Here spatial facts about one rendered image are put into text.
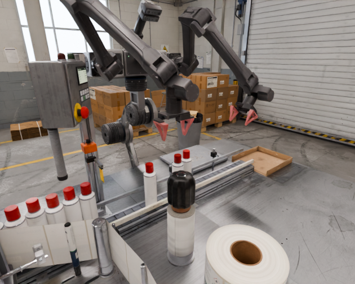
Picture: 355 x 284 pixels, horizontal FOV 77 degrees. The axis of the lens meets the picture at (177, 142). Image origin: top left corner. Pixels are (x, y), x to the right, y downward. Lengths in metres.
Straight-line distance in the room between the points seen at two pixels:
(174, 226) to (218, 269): 0.17
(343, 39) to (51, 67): 4.60
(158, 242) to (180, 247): 0.14
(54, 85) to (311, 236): 1.05
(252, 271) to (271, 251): 0.09
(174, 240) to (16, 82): 5.68
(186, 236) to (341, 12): 4.63
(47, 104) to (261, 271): 0.71
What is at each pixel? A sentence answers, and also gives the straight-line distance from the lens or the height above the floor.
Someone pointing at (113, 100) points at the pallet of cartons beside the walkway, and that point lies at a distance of 4.18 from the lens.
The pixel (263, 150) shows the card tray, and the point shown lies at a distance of 1.73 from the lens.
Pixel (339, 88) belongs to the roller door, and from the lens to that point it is 4.87.
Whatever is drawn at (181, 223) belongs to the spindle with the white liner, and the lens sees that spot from 0.67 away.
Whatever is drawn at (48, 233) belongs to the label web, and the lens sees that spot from 0.74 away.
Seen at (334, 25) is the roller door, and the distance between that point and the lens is 4.96.
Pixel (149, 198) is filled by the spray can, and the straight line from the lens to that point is 0.96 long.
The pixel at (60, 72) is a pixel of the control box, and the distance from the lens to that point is 0.72.
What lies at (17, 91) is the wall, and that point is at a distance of 6.13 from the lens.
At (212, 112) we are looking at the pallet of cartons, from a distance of 4.77.
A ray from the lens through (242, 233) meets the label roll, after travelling 0.70.
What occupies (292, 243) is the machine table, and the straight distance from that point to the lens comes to 1.01.
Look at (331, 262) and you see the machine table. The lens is 1.01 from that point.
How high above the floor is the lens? 1.49
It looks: 21 degrees down
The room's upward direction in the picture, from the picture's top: straight up
